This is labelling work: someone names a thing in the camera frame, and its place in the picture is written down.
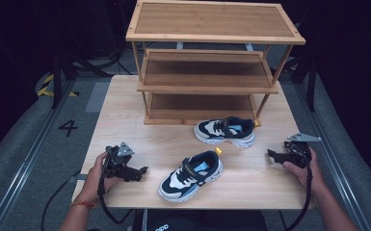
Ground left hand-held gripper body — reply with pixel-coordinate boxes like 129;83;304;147
101;141;136;180

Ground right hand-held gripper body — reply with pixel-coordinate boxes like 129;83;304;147
283;133;323;169

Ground navy and white sneaker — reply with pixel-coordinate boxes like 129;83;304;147
194;115;257;149
158;146;225;204

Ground wooden three-tier shoe rack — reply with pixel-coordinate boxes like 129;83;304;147
125;0;306;127

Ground person's right hand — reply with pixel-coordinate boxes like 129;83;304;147
282;147;328;195

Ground person's left hand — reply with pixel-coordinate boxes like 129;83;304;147
75;151;123;206

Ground white table leg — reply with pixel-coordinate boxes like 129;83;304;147
140;209;149;231

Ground black metal stand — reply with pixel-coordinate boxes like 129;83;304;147
51;47;111;110
283;47;318;113

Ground person's black clothing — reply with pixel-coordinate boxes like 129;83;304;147
130;209;270;231

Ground yellow and black striped tape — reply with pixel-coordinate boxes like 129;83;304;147
37;73;80;98

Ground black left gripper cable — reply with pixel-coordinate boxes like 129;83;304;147
96;175;133;225

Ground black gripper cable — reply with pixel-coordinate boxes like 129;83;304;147
96;175;133;225
282;159;313;231

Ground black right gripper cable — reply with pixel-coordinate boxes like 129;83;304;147
282;159;313;231

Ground red string bracelet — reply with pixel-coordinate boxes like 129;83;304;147
69;199;97;210

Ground thin black cable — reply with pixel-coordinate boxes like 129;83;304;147
40;168;82;231

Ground black floor cables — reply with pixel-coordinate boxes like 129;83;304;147
85;40;137;76

